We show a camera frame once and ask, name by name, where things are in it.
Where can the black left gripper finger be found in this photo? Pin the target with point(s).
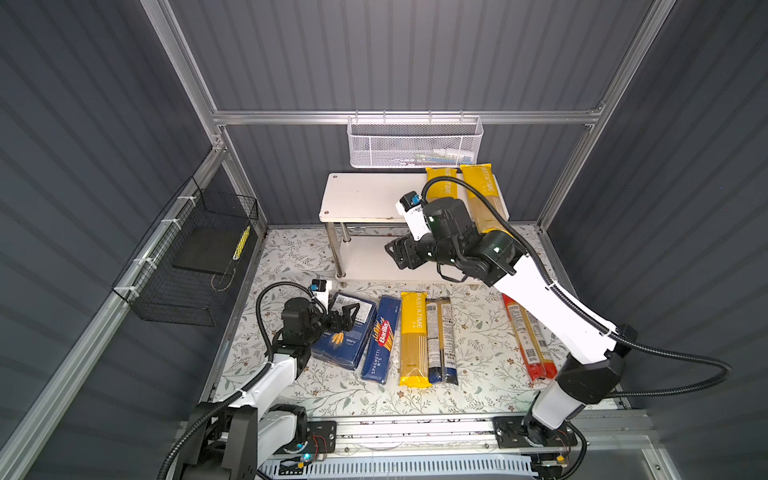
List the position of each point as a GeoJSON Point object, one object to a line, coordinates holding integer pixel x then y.
{"type": "Point", "coordinates": [345, 312]}
{"type": "Point", "coordinates": [338, 327]}

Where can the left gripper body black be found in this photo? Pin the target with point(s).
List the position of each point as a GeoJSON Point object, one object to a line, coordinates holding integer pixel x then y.
{"type": "Point", "coordinates": [318, 323]}

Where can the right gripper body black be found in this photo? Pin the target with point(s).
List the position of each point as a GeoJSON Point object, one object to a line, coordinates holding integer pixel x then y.
{"type": "Point", "coordinates": [415, 253]}

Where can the yellow Pastatime spaghetti bag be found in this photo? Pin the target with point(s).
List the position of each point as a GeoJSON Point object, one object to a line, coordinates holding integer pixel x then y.
{"type": "Point", "coordinates": [442, 189]}
{"type": "Point", "coordinates": [481, 178]}

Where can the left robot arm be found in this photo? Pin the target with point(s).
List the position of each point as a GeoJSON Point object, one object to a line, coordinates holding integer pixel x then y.
{"type": "Point", "coordinates": [232, 439]}

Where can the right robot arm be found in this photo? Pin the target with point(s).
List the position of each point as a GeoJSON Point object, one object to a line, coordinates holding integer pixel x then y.
{"type": "Point", "coordinates": [595, 361]}

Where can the white two-tier shelf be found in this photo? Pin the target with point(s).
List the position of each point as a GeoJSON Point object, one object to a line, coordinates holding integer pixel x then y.
{"type": "Point", "coordinates": [372, 199]}

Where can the large blue Barilla box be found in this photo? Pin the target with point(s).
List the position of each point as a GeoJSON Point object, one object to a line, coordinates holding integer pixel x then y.
{"type": "Point", "coordinates": [345, 349]}

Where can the floral patterned table mat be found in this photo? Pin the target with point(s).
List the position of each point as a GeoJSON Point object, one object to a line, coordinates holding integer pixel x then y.
{"type": "Point", "coordinates": [491, 375]}

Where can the slim blue Barilla spaghetti box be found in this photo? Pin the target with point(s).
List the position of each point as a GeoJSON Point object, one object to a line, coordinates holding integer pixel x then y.
{"type": "Point", "coordinates": [381, 342]}

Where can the yellow spaghetti bag centre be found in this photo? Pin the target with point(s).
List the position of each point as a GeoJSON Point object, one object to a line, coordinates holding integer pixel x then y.
{"type": "Point", "coordinates": [414, 341]}

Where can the tubes in white basket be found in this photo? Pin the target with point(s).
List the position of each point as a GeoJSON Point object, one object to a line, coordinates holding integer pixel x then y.
{"type": "Point", "coordinates": [446, 156]}

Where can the dark blue spaghetti bag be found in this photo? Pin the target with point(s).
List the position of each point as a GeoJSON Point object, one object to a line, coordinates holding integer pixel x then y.
{"type": "Point", "coordinates": [442, 363]}

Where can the yellow marker in basket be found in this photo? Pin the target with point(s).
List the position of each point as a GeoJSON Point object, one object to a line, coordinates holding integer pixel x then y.
{"type": "Point", "coordinates": [242, 241]}

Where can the red spaghetti bag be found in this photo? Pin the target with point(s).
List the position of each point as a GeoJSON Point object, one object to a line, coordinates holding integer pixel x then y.
{"type": "Point", "coordinates": [537, 358]}

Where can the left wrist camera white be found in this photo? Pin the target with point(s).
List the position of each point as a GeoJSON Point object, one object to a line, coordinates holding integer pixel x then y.
{"type": "Point", "coordinates": [321, 291]}

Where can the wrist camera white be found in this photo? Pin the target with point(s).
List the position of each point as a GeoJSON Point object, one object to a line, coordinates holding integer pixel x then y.
{"type": "Point", "coordinates": [410, 207]}
{"type": "Point", "coordinates": [321, 291]}

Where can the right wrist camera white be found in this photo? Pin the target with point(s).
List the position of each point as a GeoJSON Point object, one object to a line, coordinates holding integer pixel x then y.
{"type": "Point", "coordinates": [410, 207]}

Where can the white wire mesh basket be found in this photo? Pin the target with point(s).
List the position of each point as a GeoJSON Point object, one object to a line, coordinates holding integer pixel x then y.
{"type": "Point", "coordinates": [374, 141]}

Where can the black wire basket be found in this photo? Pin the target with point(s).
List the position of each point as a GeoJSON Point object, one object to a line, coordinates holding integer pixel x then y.
{"type": "Point", "coordinates": [187, 276]}

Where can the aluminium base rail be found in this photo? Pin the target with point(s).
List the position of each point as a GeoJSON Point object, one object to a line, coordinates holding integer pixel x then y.
{"type": "Point", "coordinates": [597, 444]}

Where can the aluminium frame profile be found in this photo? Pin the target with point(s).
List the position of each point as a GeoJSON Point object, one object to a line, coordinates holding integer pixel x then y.
{"type": "Point", "coordinates": [112, 112]}

